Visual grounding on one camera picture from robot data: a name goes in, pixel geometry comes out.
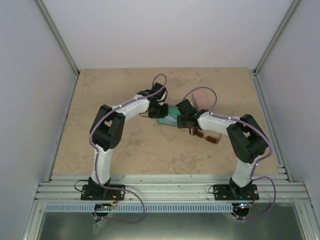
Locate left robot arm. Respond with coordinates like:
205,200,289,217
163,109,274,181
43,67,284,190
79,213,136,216
81,82,169,200

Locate aluminium rail frame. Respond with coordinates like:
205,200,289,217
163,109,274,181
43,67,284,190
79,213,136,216
23,67,320,240

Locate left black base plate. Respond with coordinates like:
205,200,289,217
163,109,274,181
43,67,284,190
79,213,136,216
80,184,126,202

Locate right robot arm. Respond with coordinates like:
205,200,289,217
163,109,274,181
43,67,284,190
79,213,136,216
176,99,271,201

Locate brown rectangular sunglasses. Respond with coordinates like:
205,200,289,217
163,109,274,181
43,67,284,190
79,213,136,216
189,128,222,145

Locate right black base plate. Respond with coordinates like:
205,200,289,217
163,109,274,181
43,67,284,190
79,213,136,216
212,184,260,201

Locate left corner aluminium post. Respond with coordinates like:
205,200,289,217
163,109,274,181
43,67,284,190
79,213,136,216
34,0,80,78

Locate pink glasses case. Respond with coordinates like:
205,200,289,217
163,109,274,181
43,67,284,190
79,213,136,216
192,89,211,111

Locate blue-grey glasses case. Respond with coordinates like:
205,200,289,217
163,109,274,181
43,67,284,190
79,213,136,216
157,105,181,127

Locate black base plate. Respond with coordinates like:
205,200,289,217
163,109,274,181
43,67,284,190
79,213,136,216
212,184,260,201
80,184,126,202

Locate corner aluminium post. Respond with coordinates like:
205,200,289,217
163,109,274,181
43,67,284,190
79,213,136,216
252,0,302,77
34,0,80,78

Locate right corner aluminium post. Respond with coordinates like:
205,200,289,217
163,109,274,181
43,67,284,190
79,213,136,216
252,0,302,77

